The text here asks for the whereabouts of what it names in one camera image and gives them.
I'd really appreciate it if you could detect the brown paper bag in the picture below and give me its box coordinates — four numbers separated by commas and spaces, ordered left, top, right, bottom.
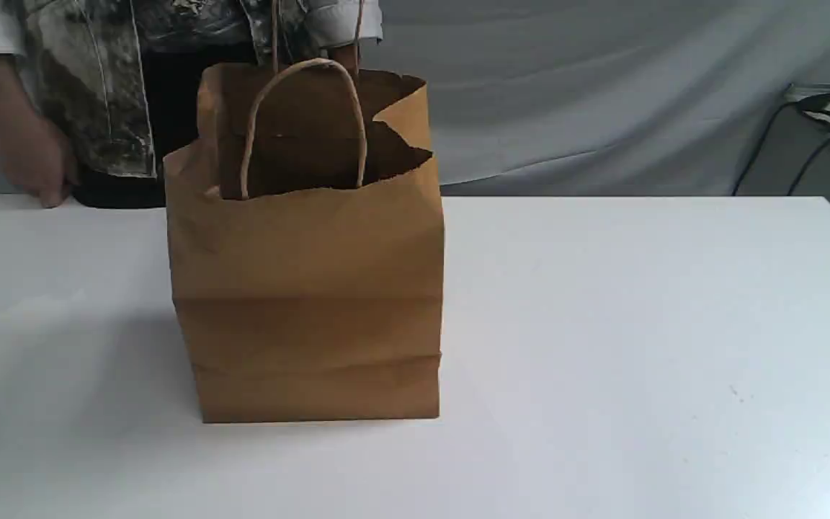
163, 0, 446, 425

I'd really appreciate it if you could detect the person's right forearm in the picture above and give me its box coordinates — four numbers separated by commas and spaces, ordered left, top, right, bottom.
0, 55, 46, 152

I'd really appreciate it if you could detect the person's right hand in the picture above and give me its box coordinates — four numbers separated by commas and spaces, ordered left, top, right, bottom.
0, 117, 78, 209

